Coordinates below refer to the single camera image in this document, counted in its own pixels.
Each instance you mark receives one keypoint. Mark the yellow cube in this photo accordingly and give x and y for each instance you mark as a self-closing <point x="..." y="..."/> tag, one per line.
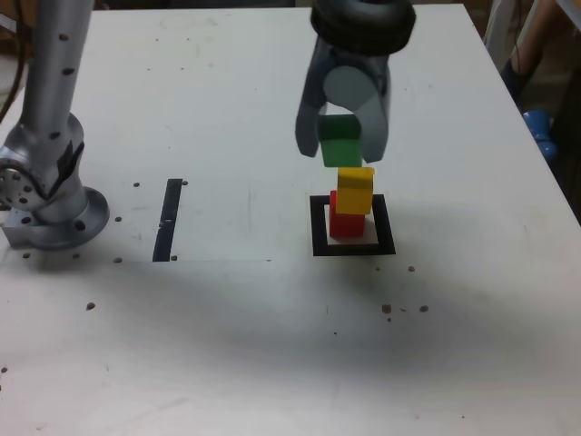
<point x="355" y="193"/>

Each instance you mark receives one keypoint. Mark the person's leg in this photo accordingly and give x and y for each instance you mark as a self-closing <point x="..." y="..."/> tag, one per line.
<point x="526" y="45"/>

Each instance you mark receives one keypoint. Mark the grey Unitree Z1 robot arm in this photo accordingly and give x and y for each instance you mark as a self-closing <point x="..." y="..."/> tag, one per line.
<point x="50" y="91"/>

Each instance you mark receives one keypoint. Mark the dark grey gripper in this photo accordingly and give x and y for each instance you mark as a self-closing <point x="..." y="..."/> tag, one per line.
<point x="363" y="60"/>

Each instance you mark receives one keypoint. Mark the red cube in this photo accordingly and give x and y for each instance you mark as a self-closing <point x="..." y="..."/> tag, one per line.
<point x="347" y="226"/>

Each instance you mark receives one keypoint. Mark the black tape strip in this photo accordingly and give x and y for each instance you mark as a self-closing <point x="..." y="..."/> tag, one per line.
<point x="165" y="227"/>

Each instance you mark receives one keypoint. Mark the black tape square outline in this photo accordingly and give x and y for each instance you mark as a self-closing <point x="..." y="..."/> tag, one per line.
<point x="318" y="245"/>

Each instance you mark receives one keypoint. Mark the green cube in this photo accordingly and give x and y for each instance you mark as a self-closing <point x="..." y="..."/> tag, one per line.
<point x="340" y="152"/>

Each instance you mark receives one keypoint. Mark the blue spool-shaped object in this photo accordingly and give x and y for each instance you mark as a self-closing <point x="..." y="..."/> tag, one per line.
<point x="540" y="127"/>

